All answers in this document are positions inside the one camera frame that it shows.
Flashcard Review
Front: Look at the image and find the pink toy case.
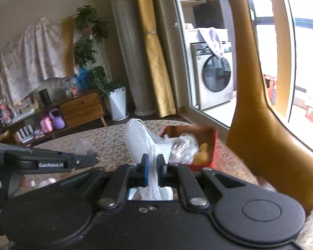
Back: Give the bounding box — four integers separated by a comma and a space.
40, 115, 53, 134

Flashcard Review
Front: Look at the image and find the white bunny plush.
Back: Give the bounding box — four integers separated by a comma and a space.
30, 178, 57, 190

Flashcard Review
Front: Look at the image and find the white washing machine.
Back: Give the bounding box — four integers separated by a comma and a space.
185, 28, 234, 111

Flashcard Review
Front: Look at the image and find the potted green plant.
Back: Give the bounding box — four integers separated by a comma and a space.
74, 5, 124, 97

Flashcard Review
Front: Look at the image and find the small clear plastic bag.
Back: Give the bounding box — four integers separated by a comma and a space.
75, 139, 101, 160

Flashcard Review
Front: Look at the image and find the white cloth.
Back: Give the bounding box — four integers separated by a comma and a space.
164, 133, 199, 165

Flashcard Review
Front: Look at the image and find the picture frame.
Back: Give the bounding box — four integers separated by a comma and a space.
21, 93, 39, 112

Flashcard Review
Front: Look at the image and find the white face mask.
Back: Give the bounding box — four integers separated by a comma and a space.
124, 119, 173, 201

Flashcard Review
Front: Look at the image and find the floral cloth cover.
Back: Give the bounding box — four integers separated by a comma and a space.
0, 17, 78, 106

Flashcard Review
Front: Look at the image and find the yellow duck plush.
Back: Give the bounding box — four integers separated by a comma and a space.
193, 143, 209, 166

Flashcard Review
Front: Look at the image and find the white plant pot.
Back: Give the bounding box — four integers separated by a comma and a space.
109, 87, 128, 121

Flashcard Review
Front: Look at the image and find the standing air conditioner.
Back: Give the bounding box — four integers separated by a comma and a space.
110, 0, 155, 116

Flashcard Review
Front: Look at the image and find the yellow curtain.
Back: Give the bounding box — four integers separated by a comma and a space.
137, 0, 176, 118

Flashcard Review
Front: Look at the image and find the purple kettlebell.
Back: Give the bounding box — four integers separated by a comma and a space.
48, 108, 65, 130

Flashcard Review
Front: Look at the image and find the purple cloth on washer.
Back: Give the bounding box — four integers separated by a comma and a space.
198, 27, 224, 59

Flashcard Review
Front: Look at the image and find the black speaker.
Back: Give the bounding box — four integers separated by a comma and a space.
39, 88, 52, 107

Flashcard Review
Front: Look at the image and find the wooden drawer cabinet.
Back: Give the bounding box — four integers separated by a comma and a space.
0, 87, 107, 146

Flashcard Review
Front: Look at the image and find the red tin box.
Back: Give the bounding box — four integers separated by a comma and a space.
160, 125, 218, 172

